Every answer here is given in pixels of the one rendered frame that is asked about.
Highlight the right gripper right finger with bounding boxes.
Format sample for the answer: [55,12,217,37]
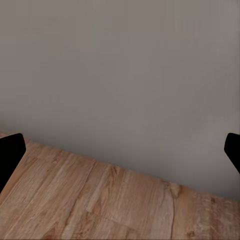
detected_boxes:
[224,133,240,173]

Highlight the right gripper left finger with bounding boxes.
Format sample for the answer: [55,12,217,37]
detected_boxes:
[0,132,26,193]

